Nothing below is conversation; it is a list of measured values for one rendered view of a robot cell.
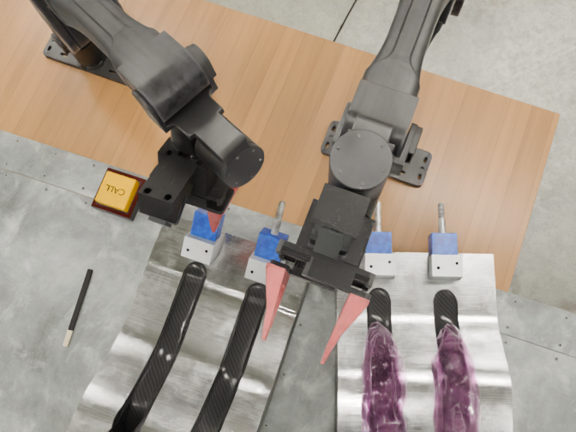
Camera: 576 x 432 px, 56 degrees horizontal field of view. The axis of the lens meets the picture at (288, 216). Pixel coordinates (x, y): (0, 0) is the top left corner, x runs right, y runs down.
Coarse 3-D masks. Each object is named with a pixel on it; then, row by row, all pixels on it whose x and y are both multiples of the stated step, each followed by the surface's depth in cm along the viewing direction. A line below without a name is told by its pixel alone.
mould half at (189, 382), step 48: (240, 240) 89; (144, 288) 88; (240, 288) 87; (288, 288) 87; (144, 336) 86; (192, 336) 86; (288, 336) 85; (96, 384) 81; (192, 384) 83; (240, 384) 83
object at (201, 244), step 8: (200, 208) 86; (200, 216) 85; (224, 216) 86; (192, 224) 85; (200, 224) 85; (208, 224) 85; (192, 232) 86; (200, 232) 85; (208, 232) 85; (216, 232) 85; (184, 240) 85; (192, 240) 85; (200, 240) 84; (208, 240) 85; (216, 240) 86; (184, 248) 85; (192, 248) 85; (200, 248) 85; (208, 248) 84; (216, 248) 86; (184, 256) 86; (192, 256) 85; (200, 256) 85; (208, 256) 85; (216, 256) 88; (208, 264) 85
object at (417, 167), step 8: (328, 128) 102; (336, 128) 102; (328, 136) 102; (328, 144) 102; (328, 152) 101; (416, 152) 100; (424, 152) 100; (416, 160) 100; (408, 168) 99; (416, 168) 99; (424, 168) 99; (392, 176) 99; (400, 176) 99; (408, 176) 99; (416, 176) 99; (424, 176) 99; (416, 184) 99
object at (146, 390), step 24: (192, 264) 88; (192, 288) 88; (264, 288) 87; (192, 312) 87; (240, 312) 86; (264, 312) 86; (168, 336) 87; (240, 336) 86; (168, 360) 85; (240, 360) 85; (144, 384) 82; (216, 384) 83; (120, 408) 79; (144, 408) 80; (216, 408) 81
